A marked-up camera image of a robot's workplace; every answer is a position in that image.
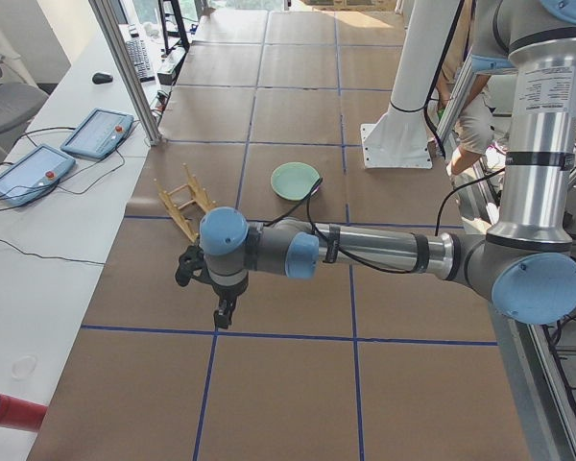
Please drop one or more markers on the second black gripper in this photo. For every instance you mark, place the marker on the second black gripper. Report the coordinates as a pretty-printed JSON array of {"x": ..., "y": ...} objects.
[{"x": 227, "y": 293}]

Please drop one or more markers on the light green ceramic plate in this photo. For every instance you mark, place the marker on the light green ceramic plate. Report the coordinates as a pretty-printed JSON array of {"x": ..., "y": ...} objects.
[{"x": 293, "y": 180}]

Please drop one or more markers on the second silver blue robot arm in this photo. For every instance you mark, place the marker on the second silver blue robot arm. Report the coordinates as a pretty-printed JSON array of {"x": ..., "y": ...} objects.
[{"x": 522, "y": 262}]

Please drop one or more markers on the wooden dish rack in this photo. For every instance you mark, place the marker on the wooden dish rack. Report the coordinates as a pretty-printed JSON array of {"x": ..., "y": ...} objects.
[{"x": 198, "y": 198}]

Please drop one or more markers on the brown paper table cover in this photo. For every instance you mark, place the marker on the brown paper table cover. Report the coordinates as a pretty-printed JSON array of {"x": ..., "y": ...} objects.
[{"x": 277, "y": 289}]

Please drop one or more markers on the far teach pendant tablet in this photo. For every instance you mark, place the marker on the far teach pendant tablet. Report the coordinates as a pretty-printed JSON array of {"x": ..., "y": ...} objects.
[{"x": 99, "y": 134}]

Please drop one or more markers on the teach pendant tablet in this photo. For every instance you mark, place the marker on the teach pendant tablet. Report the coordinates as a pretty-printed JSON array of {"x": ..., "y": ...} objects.
[
  {"x": 34, "y": 175},
  {"x": 99, "y": 134}
]

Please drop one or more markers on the near teach pendant tablet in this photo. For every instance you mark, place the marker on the near teach pendant tablet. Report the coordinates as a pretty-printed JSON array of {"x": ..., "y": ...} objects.
[{"x": 34, "y": 175}]

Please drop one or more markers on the red cylinder tube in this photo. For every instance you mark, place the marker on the red cylinder tube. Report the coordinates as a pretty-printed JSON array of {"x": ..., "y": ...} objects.
[{"x": 21, "y": 414}]

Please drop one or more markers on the black computer mouse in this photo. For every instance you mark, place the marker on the black computer mouse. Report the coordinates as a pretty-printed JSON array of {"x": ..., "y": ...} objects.
[{"x": 101, "y": 78}]

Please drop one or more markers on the black keyboard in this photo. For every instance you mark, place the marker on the black keyboard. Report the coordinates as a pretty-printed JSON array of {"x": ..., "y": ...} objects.
[{"x": 137, "y": 51}]

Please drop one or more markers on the person in beige shorts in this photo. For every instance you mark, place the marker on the person in beige shorts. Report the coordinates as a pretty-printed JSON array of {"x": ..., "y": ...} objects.
[{"x": 474, "y": 123}]

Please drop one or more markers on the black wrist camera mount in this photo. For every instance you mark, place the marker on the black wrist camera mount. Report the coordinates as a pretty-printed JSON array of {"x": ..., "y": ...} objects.
[{"x": 192, "y": 266}]

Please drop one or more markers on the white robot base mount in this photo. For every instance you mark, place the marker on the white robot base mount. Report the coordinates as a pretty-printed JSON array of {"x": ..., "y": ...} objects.
[{"x": 399, "y": 138}]

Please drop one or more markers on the aluminium frame rail structure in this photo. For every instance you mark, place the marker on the aluminium frame rail structure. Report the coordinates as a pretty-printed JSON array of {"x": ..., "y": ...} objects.
[{"x": 541, "y": 361}]

